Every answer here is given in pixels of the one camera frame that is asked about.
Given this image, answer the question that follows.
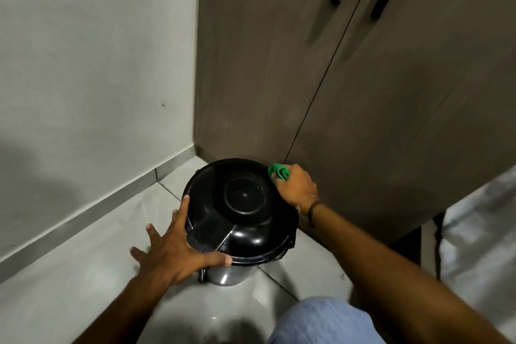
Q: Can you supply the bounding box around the white fabric sheet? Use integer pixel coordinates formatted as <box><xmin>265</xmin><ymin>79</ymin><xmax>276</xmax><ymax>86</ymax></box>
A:
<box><xmin>421</xmin><ymin>164</ymin><xmax>516</xmax><ymax>341</ymax></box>

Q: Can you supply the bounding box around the person's left forearm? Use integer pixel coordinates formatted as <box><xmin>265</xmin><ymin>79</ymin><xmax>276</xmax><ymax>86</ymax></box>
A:
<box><xmin>72</xmin><ymin>272</ymin><xmax>179</xmax><ymax>344</ymax></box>

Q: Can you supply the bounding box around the brown wooden cabinet door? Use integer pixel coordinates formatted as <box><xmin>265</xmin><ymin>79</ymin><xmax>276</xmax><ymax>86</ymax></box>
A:
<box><xmin>284</xmin><ymin>0</ymin><xmax>516</xmax><ymax>245</ymax></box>
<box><xmin>194</xmin><ymin>0</ymin><xmax>382</xmax><ymax>166</ymax></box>

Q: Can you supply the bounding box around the person's left hand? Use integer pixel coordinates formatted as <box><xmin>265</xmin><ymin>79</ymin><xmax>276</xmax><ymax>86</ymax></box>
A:
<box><xmin>129</xmin><ymin>195</ymin><xmax>233</xmax><ymax>287</ymax></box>

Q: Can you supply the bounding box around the person's right hand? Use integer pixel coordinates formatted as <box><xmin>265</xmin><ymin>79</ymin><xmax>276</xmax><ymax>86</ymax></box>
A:
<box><xmin>276</xmin><ymin>163</ymin><xmax>320</xmax><ymax>214</ymax></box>

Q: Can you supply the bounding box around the black wristband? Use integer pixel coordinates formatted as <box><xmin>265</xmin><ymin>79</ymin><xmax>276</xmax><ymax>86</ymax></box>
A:
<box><xmin>307</xmin><ymin>200</ymin><xmax>327</xmax><ymax>230</ymax></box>

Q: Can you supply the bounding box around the black lid steel pedal bin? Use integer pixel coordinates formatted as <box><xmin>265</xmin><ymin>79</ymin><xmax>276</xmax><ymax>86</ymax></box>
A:
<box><xmin>180</xmin><ymin>158</ymin><xmax>300</xmax><ymax>287</ymax></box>

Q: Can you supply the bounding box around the person's blue jeans leg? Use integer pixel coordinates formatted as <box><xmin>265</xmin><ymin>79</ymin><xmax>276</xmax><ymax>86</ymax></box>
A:
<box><xmin>266</xmin><ymin>296</ymin><xmax>388</xmax><ymax>344</ymax></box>

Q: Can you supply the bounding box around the green cloth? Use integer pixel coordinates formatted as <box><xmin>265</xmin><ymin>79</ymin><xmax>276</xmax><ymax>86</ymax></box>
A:
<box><xmin>268</xmin><ymin>163</ymin><xmax>291</xmax><ymax>182</ymax></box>

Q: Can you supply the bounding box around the person's right forearm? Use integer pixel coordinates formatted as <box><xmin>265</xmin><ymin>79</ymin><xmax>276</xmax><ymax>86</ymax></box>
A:
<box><xmin>311</xmin><ymin>203</ymin><xmax>513</xmax><ymax>344</ymax></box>

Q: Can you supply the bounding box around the grey skirting board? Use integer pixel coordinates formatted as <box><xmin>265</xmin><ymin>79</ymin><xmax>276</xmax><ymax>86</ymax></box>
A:
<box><xmin>0</xmin><ymin>145</ymin><xmax>197</xmax><ymax>285</ymax></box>

